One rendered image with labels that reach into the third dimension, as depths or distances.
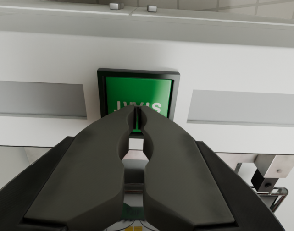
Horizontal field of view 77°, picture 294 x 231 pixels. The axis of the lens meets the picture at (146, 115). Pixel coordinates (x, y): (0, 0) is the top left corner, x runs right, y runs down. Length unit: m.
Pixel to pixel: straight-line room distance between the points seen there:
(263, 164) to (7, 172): 0.33
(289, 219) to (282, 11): 0.99
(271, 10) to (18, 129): 1.23
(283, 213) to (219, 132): 0.48
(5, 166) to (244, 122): 0.26
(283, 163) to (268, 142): 0.12
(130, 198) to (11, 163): 0.17
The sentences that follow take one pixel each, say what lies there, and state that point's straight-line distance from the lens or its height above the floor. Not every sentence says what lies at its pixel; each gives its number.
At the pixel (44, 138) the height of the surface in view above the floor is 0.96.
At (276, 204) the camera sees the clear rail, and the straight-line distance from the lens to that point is 0.41.
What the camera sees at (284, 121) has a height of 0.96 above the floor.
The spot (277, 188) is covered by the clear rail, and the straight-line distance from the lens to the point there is 0.38.
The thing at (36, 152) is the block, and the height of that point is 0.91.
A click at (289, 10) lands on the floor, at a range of 1.32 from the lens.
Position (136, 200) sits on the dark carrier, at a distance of 0.33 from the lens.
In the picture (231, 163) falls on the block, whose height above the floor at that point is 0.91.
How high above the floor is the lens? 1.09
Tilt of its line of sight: 59 degrees down
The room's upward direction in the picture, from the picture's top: 178 degrees clockwise
